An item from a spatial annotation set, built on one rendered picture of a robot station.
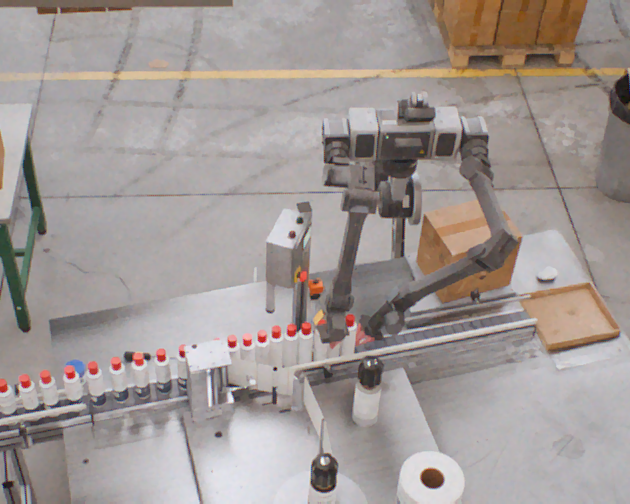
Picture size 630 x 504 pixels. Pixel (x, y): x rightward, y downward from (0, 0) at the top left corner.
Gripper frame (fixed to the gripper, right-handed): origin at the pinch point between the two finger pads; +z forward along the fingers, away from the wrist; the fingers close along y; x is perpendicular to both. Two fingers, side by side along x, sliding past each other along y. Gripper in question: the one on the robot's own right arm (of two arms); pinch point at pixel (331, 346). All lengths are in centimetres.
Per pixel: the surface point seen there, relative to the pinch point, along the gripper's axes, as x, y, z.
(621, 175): 144, 212, 83
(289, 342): 3.7, -14.2, -1.6
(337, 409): -17.0, -1.9, 13.3
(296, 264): 6.5, -12.3, -37.2
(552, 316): 9, 92, 18
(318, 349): 3.2, -3.6, 4.5
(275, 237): 11, -18, -46
